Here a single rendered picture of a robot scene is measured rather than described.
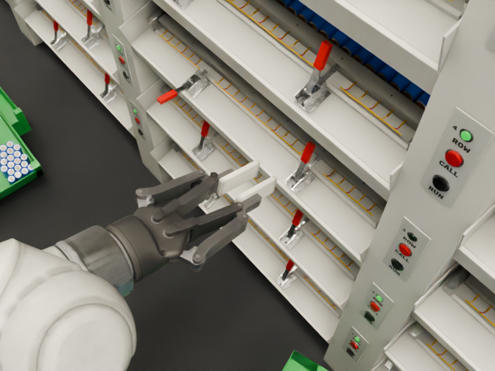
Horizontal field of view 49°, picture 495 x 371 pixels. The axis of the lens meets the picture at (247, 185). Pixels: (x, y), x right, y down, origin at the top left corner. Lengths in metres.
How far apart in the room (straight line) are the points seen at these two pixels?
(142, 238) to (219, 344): 0.68
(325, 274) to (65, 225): 0.73
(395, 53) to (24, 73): 1.45
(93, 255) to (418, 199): 0.36
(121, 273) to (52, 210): 0.90
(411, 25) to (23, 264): 0.39
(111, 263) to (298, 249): 0.49
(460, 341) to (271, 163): 0.38
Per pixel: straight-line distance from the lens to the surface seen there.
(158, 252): 0.64
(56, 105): 1.73
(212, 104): 0.97
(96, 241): 0.62
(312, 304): 1.19
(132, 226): 0.64
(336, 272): 1.01
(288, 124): 0.89
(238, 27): 0.81
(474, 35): 0.48
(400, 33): 0.54
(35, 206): 1.53
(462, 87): 0.51
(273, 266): 1.22
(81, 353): 0.40
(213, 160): 1.13
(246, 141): 0.92
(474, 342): 0.81
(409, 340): 0.99
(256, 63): 0.76
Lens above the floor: 1.22
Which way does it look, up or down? 57 degrees down
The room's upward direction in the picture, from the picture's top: straight up
